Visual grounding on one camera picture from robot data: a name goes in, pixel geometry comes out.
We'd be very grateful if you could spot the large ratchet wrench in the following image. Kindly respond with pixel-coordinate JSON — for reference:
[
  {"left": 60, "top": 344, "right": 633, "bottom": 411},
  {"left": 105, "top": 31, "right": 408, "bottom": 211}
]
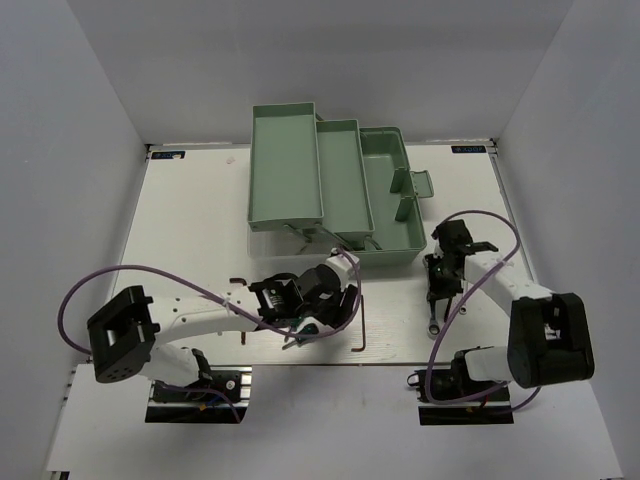
[{"left": 427, "top": 300, "right": 440, "bottom": 340}]

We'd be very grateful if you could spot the green plastic toolbox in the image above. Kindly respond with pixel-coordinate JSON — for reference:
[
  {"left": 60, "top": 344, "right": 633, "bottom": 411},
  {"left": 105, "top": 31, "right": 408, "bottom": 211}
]
[{"left": 247, "top": 102, "right": 434, "bottom": 266}]

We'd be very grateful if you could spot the green stubby screwdriver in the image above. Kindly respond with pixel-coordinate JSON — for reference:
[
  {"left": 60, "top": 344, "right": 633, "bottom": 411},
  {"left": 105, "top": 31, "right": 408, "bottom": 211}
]
[
  {"left": 282, "top": 337, "right": 305, "bottom": 350},
  {"left": 294, "top": 323, "right": 319, "bottom": 338}
]

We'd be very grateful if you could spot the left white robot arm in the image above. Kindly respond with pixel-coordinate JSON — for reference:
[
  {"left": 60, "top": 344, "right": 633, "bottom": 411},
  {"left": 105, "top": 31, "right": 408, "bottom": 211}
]
[{"left": 87, "top": 255, "right": 360, "bottom": 399}]

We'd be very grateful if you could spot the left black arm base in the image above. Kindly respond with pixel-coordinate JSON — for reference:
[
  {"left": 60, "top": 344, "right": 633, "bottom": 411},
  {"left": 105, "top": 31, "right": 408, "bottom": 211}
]
[{"left": 145, "top": 367, "right": 252, "bottom": 425}]

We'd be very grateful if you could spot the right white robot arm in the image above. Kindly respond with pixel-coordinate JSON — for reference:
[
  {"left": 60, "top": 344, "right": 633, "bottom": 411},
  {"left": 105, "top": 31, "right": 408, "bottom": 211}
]
[{"left": 423, "top": 219, "right": 595, "bottom": 402}]

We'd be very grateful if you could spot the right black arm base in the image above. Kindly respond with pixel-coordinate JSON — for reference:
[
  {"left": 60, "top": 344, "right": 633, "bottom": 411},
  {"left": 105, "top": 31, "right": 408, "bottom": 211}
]
[{"left": 407, "top": 368, "right": 514, "bottom": 426}]

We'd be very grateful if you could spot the right red hex key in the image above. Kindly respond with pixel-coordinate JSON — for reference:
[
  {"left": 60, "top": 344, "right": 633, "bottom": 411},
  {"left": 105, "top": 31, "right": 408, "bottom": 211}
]
[{"left": 443, "top": 297, "right": 453, "bottom": 322}]

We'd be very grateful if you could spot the middle hex key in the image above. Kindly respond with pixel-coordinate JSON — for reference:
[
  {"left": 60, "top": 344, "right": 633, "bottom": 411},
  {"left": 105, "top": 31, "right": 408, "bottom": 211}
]
[{"left": 350, "top": 295, "right": 367, "bottom": 353}]

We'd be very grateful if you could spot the left long hex key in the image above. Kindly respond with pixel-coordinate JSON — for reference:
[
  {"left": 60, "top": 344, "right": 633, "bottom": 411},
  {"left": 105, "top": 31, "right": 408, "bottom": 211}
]
[{"left": 229, "top": 277, "right": 247, "bottom": 346}]

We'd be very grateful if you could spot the right blue corner label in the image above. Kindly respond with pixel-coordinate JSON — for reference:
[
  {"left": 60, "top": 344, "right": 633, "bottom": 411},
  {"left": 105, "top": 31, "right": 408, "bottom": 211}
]
[{"left": 451, "top": 145, "right": 486, "bottom": 154}]

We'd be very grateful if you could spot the blue corner label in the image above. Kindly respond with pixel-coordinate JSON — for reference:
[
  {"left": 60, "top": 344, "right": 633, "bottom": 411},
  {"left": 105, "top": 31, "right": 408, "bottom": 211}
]
[
  {"left": 451, "top": 145, "right": 486, "bottom": 154},
  {"left": 151, "top": 151, "right": 186, "bottom": 160}
]

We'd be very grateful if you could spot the left blue corner label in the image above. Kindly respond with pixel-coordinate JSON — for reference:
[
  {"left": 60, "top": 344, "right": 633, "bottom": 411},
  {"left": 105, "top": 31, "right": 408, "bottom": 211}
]
[{"left": 151, "top": 151, "right": 186, "bottom": 160}]

